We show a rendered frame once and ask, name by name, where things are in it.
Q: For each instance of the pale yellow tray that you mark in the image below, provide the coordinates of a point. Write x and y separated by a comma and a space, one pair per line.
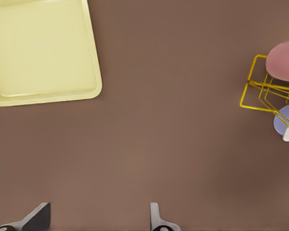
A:
42, 53

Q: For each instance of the lavender blue plate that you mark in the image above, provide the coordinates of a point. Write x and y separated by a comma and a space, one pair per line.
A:
283, 121

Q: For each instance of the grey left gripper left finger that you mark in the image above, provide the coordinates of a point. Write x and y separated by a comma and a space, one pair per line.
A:
35, 217

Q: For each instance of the pink plate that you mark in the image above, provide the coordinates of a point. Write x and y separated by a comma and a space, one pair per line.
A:
283, 61

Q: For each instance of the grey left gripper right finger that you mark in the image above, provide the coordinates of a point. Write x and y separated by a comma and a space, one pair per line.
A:
156, 217

